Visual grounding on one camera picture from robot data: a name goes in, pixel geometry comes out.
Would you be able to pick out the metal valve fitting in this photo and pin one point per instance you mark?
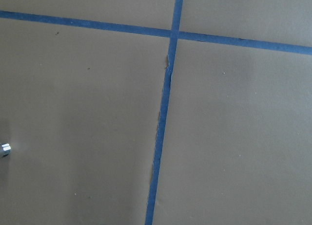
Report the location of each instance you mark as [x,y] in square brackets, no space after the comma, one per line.
[5,149]

